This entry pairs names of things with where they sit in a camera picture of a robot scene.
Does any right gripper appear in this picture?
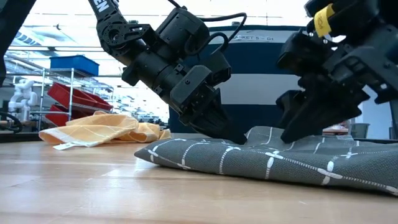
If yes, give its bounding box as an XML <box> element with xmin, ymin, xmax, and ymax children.
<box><xmin>275</xmin><ymin>24</ymin><xmax>398</xmax><ymax>144</ymax></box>

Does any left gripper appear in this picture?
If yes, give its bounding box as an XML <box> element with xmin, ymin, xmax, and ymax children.
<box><xmin>121</xmin><ymin>49</ymin><xmax>249</xmax><ymax>146</ymax></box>

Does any grey checked towel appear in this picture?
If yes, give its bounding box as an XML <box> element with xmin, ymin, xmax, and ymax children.
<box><xmin>134</xmin><ymin>126</ymin><xmax>398</xmax><ymax>197</ymax></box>

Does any navy white striped basket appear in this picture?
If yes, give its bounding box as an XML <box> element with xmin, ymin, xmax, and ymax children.
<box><xmin>169</xmin><ymin>24</ymin><xmax>312</xmax><ymax>134</ymax></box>

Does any orange checked towel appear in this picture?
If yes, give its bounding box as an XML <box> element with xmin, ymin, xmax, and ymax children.
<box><xmin>39</xmin><ymin>111</ymin><xmax>172</xmax><ymax>147</ymax></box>

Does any grey waste bin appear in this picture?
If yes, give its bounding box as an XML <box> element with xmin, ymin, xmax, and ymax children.
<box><xmin>349</xmin><ymin>123</ymin><xmax>371</xmax><ymax>139</ymax></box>

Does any white basket label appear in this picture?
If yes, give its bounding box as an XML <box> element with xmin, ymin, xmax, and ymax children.
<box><xmin>228</xmin><ymin>33</ymin><xmax>289</xmax><ymax>43</ymax></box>

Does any red plastic bin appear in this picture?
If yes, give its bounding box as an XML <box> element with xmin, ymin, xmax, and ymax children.
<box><xmin>45</xmin><ymin>104</ymin><xmax>91</xmax><ymax>127</ymax></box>
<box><xmin>47</xmin><ymin>82</ymin><xmax>113</xmax><ymax>110</ymax></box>

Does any blue plastic bin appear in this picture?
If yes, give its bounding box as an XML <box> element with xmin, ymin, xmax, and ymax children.
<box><xmin>49</xmin><ymin>55</ymin><xmax>100</xmax><ymax>77</ymax></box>

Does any small white paper tag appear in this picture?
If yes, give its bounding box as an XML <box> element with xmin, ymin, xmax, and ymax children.
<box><xmin>52</xmin><ymin>141</ymin><xmax>81</xmax><ymax>151</ymax></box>

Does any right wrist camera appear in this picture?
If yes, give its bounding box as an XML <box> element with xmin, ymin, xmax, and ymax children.
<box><xmin>276</xmin><ymin>30</ymin><xmax>326</xmax><ymax>78</ymax></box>

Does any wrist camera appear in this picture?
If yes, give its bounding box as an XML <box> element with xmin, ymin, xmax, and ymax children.
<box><xmin>198</xmin><ymin>51</ymin><xmax>233</xmax><ymax>88</ymax></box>
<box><xmin>276</xmin><ymin>30</ymin><xmax>326</xmax><ymax>78</ymax></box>

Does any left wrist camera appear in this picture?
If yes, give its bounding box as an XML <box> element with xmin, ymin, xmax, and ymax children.
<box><xmin>198</xmin><ymin>51</ymin><xmax>233</xmax><ymax>88</ymax></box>

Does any yellow cable tag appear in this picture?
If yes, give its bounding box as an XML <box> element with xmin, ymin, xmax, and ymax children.
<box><xmin>313</xmin><ymin>3</ymin><xmax>336</xmax><ymax>38</ymax></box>

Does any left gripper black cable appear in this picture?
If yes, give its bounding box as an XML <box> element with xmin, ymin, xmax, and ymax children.
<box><xmin>167</xmin><ymin>0</ymin><xmax>248</xmax><ymax>57</ymax></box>

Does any metal wire shelf rack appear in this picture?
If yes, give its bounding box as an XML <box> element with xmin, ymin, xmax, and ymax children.
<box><xmin>30</xmin><ymin>67</ymin><xmax>115</xmax><ymax>131</ymax></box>

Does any black coiled hose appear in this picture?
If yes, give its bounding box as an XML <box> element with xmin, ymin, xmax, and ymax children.
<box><xmin>0</xmin><ymin>111</ymin><xmax>25</xmax><ymax>134</ymax></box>

